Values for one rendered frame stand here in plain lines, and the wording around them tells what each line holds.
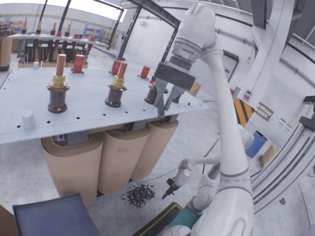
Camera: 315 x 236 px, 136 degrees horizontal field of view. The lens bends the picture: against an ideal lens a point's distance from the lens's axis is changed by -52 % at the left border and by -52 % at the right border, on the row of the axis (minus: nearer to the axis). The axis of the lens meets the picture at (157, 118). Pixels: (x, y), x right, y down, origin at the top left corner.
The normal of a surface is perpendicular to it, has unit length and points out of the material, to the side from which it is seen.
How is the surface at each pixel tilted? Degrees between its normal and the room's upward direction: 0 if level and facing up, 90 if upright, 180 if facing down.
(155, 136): 90
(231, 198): 42
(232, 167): 83
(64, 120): 0
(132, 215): 0
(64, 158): 90
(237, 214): 21
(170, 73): 90
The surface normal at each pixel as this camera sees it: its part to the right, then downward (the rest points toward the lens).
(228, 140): -0.66, 0.00
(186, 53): -0.01, 0.47
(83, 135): 0.67, 0.56
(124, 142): 0.33, 0.55
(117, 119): 0.49, -0.70
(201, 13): -0.15, 0.29
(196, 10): -0.48, 0.06
